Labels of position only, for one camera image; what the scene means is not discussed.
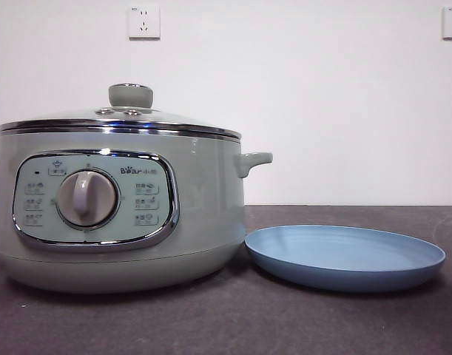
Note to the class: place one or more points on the blue plate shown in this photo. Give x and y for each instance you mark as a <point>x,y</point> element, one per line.
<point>340,255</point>

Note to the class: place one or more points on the pale green electric steamer pot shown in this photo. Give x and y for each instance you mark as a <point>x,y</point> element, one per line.
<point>196,207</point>

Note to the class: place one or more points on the glass lid with green knob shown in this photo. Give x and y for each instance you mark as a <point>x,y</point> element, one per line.
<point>129,97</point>

